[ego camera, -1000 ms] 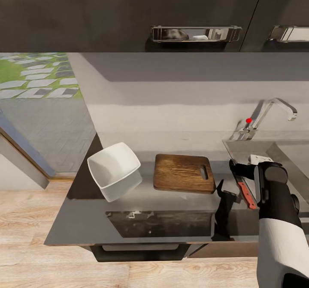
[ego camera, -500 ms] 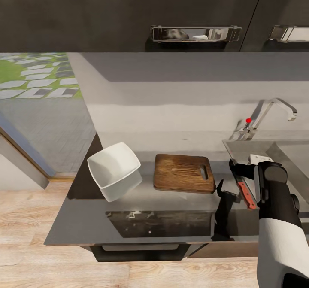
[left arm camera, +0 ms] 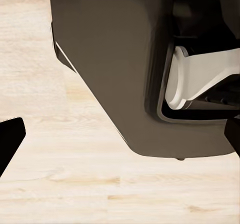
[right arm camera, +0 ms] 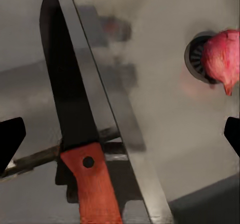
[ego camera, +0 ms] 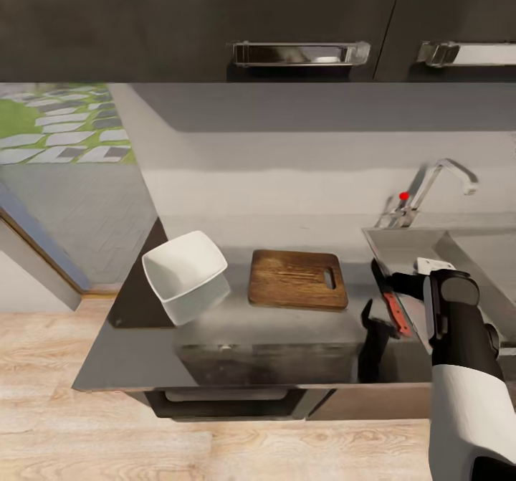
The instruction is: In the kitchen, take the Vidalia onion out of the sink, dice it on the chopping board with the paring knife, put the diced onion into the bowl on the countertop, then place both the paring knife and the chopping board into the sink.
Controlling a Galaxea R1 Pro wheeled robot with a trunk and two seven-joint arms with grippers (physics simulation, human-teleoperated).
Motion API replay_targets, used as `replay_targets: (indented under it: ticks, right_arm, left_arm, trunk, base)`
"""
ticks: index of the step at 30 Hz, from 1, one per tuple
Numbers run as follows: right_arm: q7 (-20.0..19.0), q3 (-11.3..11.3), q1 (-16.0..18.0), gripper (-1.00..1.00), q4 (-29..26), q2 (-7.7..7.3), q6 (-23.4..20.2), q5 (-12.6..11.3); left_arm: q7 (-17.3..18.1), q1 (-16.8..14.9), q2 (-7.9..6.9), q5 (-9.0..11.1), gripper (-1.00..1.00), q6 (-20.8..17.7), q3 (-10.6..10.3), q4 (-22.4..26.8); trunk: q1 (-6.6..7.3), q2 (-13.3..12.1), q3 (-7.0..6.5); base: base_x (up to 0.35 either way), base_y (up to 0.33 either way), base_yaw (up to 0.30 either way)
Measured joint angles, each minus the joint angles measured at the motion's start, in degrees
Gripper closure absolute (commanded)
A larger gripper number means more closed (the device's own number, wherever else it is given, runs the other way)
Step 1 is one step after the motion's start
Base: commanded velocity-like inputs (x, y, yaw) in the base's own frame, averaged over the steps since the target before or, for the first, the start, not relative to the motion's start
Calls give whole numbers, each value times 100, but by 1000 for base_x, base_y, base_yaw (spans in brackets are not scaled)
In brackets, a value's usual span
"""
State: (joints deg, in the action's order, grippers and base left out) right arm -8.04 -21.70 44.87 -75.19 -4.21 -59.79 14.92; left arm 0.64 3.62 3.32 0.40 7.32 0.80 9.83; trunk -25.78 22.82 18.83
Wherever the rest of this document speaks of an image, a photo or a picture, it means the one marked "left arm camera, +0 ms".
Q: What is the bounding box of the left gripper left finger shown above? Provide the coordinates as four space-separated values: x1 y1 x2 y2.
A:
0 117 26 177

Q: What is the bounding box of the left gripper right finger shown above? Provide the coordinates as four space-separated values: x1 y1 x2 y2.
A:
224 117 240 157

